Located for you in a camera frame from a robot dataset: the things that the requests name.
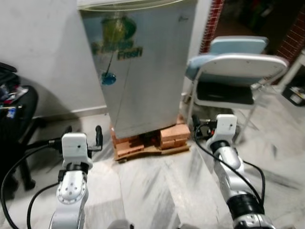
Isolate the silver fridge with green print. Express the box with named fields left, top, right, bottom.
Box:
left=77, top=0, right=199, bottom=139

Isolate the black office chair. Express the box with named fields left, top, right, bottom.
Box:
left=0, top=85, right=48, bottom=191

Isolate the black tray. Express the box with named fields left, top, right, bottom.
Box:
left=281, top=85, right=305, bottom=107

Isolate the blue folding chair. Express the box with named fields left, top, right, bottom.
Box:
left=184, top=36, right=290, bottom=145

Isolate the grey left robot leg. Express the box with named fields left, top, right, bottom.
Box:
left=107, top=219, right=134, bottom=229

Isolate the black bag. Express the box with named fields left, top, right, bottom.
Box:
left=0, top=62, right=20, bottom=87

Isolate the white table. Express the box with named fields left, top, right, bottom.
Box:
left=276, top=48, right=305, bottom=92

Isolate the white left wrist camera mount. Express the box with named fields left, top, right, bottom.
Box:
left=61, top=133, right=93, bottom=168

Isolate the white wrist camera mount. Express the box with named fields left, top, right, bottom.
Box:
left=61, top=133, right=93, bottom=168
left=215, top=114, right=238, bottom=144

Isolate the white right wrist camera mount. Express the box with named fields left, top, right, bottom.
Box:
left=215, top=114, right=238, bottom=144

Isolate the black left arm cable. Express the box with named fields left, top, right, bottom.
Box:
left=0, top=138, right=63, bottom=229

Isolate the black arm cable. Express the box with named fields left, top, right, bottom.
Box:
left=0, top=138, right=63, bottom=229
left=193, top=134, right=266, bottom=207

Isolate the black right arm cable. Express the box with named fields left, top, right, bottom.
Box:
left=193, top=134, right=266, bottom=207

